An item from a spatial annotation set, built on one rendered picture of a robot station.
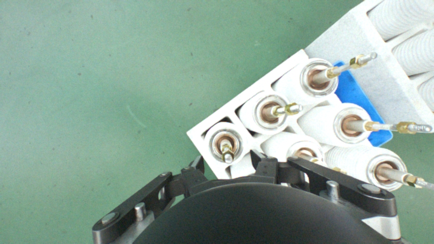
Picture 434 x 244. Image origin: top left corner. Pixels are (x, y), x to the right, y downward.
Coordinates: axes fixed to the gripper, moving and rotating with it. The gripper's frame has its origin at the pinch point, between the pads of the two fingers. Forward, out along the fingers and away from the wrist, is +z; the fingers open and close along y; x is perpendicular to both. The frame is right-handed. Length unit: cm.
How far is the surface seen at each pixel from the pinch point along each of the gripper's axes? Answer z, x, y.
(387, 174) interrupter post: 9.5, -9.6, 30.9
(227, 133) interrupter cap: 10.5, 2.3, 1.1
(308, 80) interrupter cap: 10.6, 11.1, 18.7
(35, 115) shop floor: 36, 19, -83
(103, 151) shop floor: 36, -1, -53
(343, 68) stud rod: 5.3, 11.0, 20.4
